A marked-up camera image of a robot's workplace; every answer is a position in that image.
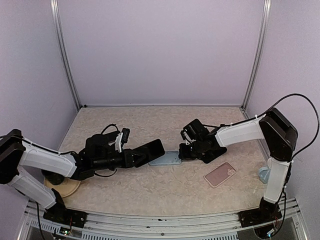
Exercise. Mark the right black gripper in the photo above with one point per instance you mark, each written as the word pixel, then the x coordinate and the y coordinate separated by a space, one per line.
pixel 183 155

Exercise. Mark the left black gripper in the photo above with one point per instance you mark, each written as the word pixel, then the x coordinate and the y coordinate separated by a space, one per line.
pixel 128 161

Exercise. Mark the black phone teal edge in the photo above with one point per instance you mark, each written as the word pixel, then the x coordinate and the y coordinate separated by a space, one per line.
pixel 150 151

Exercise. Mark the light blue phone case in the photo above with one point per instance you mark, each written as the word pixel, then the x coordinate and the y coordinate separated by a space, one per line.
pixel 170 158

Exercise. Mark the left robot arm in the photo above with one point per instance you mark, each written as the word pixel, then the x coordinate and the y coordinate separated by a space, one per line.
pixel 102 151

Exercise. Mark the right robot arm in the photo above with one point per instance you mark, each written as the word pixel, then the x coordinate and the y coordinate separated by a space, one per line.
pixel 272 126

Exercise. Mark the black phone case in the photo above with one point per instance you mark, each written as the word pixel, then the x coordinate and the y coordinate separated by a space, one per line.
pixel 210 155

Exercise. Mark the pink phone case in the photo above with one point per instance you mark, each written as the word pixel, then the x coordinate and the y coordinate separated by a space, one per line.
pixel 220 174

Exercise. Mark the beige round plate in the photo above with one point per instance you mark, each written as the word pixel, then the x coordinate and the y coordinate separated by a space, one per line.
pixel 66 188

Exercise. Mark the light blue mug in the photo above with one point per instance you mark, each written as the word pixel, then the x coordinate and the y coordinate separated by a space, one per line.
pixel 263 174

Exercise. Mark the dark green mug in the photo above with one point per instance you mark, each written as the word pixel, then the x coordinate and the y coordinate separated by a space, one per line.
pixel 54 178

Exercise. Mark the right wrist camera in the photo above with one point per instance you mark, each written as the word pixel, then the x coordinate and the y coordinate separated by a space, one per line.
pixel 188 136

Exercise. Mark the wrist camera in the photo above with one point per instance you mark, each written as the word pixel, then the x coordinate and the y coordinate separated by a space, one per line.
pixel 188 136
pixel 121 139

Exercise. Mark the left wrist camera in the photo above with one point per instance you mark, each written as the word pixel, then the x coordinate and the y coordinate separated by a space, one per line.
pixel 121 139

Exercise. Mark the front aluminium rail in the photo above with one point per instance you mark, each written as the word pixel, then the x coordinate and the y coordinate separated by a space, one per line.
pixel 216 226

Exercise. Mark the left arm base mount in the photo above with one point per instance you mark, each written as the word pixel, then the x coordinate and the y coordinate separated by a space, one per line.
pixel 66 216

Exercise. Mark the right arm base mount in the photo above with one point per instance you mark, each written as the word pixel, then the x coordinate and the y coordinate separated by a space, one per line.
pixel 258 216

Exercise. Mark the right aluminium frame post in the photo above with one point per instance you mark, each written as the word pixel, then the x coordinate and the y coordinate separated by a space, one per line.
pixel 258 53

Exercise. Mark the aluminium frame post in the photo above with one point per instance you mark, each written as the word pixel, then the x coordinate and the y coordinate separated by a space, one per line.
pixel 258 53
pixel 63 52

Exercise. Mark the left aluminium frame post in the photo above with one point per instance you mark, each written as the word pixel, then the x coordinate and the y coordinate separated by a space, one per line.
pixel 63 52

